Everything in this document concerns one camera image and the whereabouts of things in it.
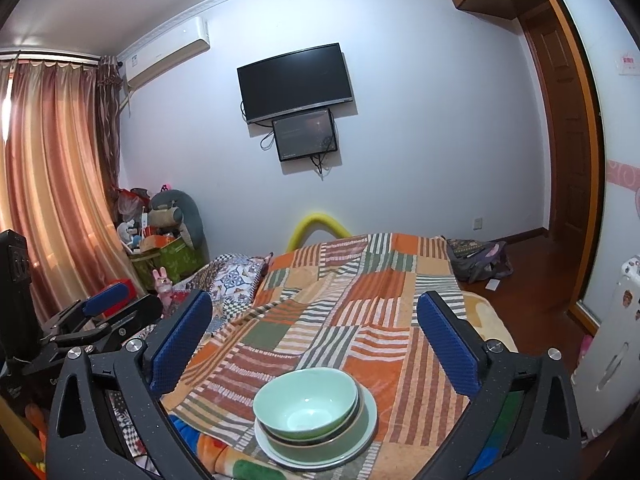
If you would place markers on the wooden door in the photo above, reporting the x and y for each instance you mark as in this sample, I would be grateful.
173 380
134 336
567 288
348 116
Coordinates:
565 160

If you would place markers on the yellow foam tube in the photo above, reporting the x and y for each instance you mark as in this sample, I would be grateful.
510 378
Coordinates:
300 227

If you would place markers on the green bowl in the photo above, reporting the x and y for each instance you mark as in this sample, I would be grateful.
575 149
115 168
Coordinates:
305 400

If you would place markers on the red and white sticker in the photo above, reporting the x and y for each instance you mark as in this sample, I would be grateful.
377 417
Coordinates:
628 63

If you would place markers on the black wall television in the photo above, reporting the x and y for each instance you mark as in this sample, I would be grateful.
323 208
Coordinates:
295 82

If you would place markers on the white air conditioner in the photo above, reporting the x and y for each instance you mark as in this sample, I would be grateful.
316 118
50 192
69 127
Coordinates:
167 50

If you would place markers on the white bowl with black pattern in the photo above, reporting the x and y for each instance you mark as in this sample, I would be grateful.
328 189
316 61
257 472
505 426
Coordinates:
320 441

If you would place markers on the brown plush toy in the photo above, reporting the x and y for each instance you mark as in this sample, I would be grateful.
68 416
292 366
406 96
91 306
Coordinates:
167 217

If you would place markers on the pink bunny toy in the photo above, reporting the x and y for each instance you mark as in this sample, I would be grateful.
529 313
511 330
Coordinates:
162 285

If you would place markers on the dark backpack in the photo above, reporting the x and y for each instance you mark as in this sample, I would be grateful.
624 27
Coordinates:
480 262

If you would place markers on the green plate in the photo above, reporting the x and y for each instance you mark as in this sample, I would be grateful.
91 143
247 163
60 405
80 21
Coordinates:
367 425

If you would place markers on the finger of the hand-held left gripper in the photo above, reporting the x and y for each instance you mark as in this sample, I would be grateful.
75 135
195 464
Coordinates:
135 315
107 297

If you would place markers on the cartoon print fleece blanket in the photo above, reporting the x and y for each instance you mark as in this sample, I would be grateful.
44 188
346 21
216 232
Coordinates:
220 460

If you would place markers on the patterned quilt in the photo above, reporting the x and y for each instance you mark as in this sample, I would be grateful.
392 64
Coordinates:
235 280

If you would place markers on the white suitcase with stickers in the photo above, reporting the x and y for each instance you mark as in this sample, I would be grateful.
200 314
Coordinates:
610 350

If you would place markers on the red plastic bag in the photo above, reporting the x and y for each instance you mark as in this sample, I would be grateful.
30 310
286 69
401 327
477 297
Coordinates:
127 205

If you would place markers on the small black wall monitor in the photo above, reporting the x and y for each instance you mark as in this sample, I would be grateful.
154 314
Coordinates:
305 135

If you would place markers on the red plastic box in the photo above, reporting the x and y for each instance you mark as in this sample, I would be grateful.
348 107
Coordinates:
117 281

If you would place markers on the green storage box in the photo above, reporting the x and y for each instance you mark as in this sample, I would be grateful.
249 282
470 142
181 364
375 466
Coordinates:
175 260

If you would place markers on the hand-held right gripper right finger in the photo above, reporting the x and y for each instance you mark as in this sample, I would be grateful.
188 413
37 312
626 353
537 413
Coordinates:
447 345

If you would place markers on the white paper scrap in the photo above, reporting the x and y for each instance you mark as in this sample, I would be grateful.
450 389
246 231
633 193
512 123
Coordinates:
492 285

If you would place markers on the pink patterned border sticker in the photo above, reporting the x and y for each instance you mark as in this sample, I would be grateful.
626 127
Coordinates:
625 177

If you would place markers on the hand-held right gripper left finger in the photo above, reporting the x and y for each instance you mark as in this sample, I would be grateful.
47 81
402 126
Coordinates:
180 345

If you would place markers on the white wall socket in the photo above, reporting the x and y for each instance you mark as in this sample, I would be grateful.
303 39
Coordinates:
478 224

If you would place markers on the orange striped curtain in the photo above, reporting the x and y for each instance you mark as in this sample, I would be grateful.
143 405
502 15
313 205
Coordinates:
50 160

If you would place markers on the brown patterned curtain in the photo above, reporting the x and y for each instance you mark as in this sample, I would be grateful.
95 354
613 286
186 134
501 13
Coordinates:
110 125

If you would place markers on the striped patchwork blanket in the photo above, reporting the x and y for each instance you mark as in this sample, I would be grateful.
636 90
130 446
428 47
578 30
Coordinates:
350 310

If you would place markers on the frosted sliding wardrobe door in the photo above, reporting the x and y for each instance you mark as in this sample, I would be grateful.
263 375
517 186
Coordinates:
615 110

